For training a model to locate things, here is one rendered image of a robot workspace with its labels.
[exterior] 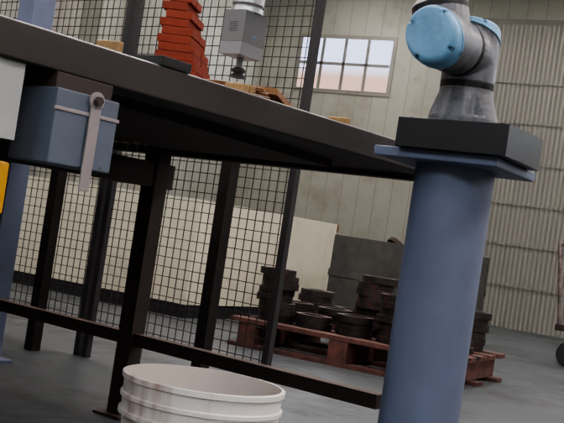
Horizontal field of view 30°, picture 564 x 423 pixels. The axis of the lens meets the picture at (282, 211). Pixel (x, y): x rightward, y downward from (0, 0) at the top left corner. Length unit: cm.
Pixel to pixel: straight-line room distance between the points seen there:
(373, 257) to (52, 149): 577
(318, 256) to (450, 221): 633
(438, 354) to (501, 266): 970
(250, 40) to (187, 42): 72
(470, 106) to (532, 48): 992
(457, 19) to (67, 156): 86
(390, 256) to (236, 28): 500
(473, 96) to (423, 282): 41
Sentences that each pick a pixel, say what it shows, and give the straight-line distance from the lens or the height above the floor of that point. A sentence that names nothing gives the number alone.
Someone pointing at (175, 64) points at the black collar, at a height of 92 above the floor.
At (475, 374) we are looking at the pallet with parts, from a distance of 594.
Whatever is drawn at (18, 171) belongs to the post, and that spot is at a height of 74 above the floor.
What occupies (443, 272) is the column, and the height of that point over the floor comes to 63.
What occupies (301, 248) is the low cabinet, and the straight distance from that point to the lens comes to 825.
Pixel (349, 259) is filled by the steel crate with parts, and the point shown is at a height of 54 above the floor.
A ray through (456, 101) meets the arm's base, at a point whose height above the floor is 98.
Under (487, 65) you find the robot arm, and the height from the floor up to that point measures 107.
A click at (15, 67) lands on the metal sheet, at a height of 84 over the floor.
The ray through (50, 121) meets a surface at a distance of 169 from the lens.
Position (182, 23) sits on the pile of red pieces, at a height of 122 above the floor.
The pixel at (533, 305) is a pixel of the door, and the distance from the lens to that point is 1179.
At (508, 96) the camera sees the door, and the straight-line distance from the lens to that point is 1212.
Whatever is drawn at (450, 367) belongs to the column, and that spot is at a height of 43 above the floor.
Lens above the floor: 66
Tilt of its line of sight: 1 degrees up
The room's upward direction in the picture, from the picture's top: 9 degrees clockwise
